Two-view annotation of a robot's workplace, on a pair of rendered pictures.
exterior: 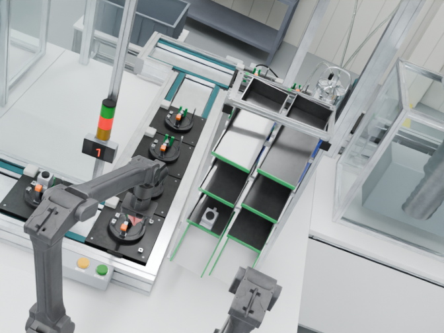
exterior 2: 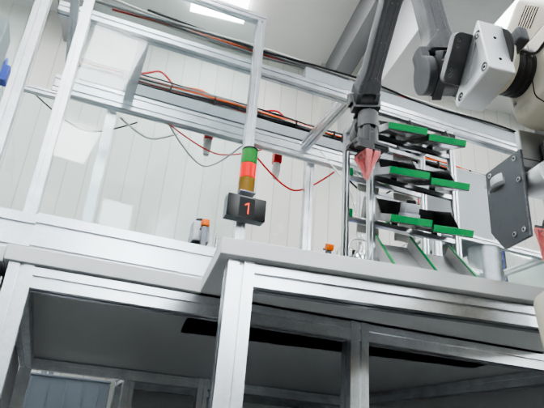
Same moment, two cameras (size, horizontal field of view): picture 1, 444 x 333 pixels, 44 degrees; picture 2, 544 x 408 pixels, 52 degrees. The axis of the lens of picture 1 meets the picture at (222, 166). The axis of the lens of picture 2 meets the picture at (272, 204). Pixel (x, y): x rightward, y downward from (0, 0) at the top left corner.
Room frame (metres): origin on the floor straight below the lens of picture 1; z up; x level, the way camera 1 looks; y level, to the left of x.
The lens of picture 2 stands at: (0.00, 0.83, 0.53)
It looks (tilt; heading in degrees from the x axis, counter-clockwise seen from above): 25 degrees up; 342
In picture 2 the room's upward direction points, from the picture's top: 5 degrees clockwise
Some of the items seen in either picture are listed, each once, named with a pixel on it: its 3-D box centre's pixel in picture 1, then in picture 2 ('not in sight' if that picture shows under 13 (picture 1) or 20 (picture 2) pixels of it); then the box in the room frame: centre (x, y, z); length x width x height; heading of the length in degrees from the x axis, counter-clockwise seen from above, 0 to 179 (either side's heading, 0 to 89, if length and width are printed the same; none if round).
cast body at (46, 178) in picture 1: (46, 178); (198, 233); (1.37, 0.59, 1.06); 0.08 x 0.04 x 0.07; 1
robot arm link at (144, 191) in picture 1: (145, 185); (367, 122); (1.18, 0.19, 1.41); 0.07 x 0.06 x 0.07; 168
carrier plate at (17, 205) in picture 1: (43, 198); not in sight; (1.36, 0.59, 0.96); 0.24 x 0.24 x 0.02; 2
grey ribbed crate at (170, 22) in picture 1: (137, 13); (44, 400); (3.40, 0.94, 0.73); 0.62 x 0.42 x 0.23; 92
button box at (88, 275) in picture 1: (82, 268); not in sight; (1.15, 0.33, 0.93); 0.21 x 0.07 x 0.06; 92
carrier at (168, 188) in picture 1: (148, 180); not in sight; (1.61, 0.26, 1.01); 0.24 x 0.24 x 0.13; 2
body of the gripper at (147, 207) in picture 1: (140, 200); (367, 140); (1.17, 0.19, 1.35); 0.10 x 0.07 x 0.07; 92
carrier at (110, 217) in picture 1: (128, 221); not in sight; (1.37, 0.25, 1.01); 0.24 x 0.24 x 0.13; 2
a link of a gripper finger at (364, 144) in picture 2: (133, 213); (363, 162); (1.17, 0.21, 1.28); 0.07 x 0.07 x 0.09; 2
